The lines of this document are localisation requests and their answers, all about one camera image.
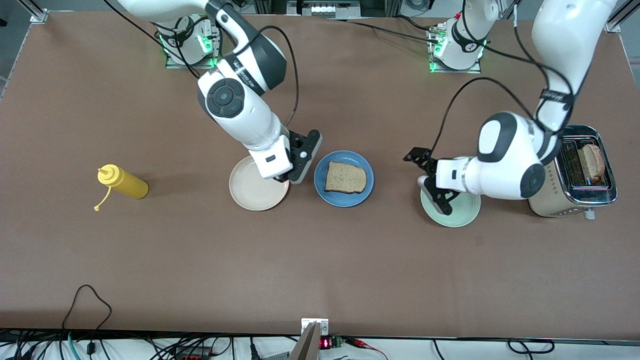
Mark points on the black box with white label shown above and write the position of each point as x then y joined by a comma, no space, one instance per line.
322,7

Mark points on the bread slice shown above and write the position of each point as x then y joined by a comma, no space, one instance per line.
594,162
345,177

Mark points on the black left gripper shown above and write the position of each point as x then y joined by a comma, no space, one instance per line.
425,163

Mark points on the red clip leads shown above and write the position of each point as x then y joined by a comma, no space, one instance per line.
365,345

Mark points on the blue plate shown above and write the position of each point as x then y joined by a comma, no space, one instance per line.
345,201

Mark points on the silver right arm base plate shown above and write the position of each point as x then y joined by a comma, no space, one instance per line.
175,64

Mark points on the cream and chrome toaster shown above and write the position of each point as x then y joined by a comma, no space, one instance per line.
550,205

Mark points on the red LED display module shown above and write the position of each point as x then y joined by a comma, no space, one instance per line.
330,343

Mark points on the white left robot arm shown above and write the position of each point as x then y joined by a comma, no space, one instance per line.
505,165

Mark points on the pale green plate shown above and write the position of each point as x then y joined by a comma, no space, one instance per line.
460,215

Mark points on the grey camera mount pole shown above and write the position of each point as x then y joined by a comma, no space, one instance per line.
306,347

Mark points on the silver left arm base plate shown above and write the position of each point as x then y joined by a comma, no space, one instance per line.
455,71

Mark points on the yellow squeeze bottle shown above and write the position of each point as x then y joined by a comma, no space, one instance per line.
125,184

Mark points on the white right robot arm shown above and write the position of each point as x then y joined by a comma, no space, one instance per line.
250,115

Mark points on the beige plate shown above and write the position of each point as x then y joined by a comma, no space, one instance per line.
255,195

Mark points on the silver table edge bracket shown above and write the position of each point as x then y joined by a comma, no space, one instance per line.
315,326

